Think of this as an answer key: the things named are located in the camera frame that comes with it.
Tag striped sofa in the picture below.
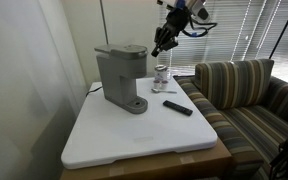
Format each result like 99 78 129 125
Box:
173 58 288 180

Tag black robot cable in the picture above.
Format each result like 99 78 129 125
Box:
180 16 218 38

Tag grey coffee machine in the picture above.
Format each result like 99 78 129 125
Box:
95 44 148 114

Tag white insulated mug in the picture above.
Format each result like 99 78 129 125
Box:
154 65 168 81

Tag black power cord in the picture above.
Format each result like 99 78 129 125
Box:
85 85 104 98

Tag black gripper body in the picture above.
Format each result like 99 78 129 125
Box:
154 8 190 50

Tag coffee pod near machine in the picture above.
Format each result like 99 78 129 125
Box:
153 80 160 89

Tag silver metal spoon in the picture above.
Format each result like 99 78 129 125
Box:
151 88 177 94

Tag black remote control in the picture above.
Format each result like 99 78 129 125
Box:
163 100 193 116

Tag white window blinds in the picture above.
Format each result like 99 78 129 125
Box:
158 0 288 82

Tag striped sofa cushion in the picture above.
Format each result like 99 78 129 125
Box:
194 59 274 109

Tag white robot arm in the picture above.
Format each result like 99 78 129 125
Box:
151 0 216 57

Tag wooden side table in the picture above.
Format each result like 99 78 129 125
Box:
60 139 232 180

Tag coffee pod near spoon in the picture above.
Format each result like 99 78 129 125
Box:
160 80 168 90

